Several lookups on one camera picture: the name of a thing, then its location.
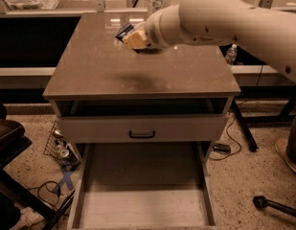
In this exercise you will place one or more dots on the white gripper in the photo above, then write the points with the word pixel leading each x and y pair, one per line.
pixel 151 32

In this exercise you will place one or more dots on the blue rxbar blueberry packet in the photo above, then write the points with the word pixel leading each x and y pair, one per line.
pixel 124 31

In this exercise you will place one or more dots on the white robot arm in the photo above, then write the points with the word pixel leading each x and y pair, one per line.
pixel 268 35

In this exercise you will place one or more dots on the grey drawer cabinet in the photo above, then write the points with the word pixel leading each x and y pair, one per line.
pixel 97 76

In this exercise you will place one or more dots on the open lower drawer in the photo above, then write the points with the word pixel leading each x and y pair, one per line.
pixel 143 186

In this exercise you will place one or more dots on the small water bottle behind cabinet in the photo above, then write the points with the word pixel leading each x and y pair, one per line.
pixel 231 54

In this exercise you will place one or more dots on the blue tape cross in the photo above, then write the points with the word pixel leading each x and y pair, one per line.
pixel 66 179

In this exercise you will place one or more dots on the black table leg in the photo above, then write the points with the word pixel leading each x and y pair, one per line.
pixel 251 143

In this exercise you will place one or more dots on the dark chair at left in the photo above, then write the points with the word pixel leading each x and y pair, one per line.
pixel 12 143

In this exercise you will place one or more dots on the person's shoe and leg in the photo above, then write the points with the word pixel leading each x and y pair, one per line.
pixel 286 147

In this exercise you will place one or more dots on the black office chair base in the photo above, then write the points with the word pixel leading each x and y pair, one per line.
pixel 261 202

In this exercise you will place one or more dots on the closed drawer with black handle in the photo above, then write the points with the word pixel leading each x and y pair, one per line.
pixel 128 129

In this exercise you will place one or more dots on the wire basket with cans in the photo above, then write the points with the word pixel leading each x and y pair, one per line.
pixel 58 149

